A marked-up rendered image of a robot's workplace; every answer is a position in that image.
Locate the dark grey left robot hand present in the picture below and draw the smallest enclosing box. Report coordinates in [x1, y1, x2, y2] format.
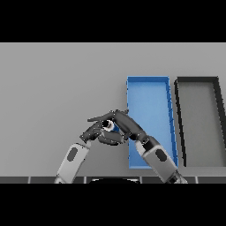
[79, 118, 109, 145]

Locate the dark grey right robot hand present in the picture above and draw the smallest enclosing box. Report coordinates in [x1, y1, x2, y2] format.
[87, 109, 152, 147]

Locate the blue bin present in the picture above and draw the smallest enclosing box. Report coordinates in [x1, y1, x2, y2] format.
[125, 75, 179, 170]

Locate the dark grey bin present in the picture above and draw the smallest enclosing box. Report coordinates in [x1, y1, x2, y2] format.
[173, 76, 226, 168]

